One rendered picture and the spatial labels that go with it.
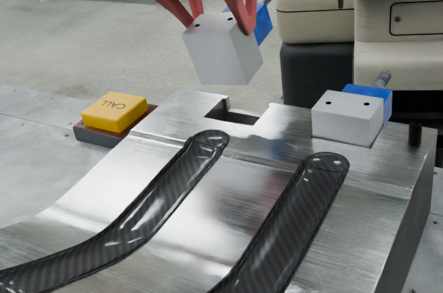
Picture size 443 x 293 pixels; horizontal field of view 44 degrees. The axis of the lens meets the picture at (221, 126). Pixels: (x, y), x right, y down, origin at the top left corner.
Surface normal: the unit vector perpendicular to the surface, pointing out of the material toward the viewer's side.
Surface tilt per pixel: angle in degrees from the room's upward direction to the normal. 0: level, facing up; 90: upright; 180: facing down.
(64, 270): 27
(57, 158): 0
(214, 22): 12
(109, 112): 0
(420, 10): 98
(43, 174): 0
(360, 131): 90
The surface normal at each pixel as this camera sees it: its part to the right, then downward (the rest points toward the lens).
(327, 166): -0.17, -0.83
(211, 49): -0.45, 0.63
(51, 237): 0.08, -0.98
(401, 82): -0.20, 0.65
